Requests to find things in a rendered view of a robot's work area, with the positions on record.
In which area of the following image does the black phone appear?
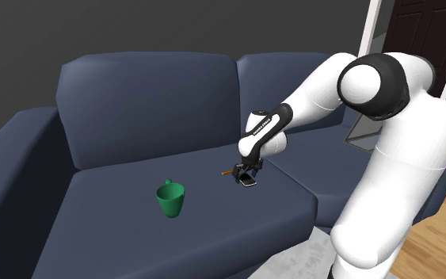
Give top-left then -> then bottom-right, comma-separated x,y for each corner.
238,173 -> 258,189

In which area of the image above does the green cup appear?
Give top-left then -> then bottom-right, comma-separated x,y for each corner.
155,178 -> 186,219

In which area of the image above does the grey rug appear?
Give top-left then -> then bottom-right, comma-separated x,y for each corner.
247,227 -> 398,279

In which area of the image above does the dark blue sofa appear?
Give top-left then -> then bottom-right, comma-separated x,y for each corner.
0,51 -> 446,279

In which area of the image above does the dark brown door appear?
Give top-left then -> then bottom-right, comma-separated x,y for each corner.
381,0 -> 446,98

